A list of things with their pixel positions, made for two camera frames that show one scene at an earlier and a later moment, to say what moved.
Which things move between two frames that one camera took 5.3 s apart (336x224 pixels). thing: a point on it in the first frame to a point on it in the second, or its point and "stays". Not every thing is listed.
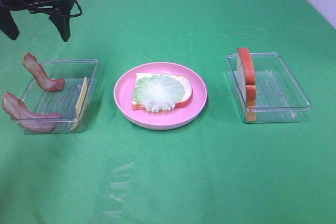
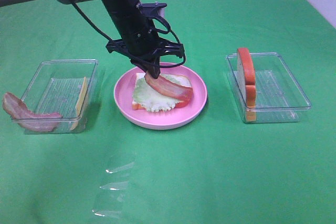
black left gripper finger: [62, 22] to [154, 67]
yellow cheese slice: [80, 103] stays
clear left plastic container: [71, 102] stays
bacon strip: [30, 62] to [171, 86]
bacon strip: [42, 123] stays
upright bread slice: [247, 77] stays
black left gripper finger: [8, 24] to [140, 63]
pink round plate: [124, 91] stays
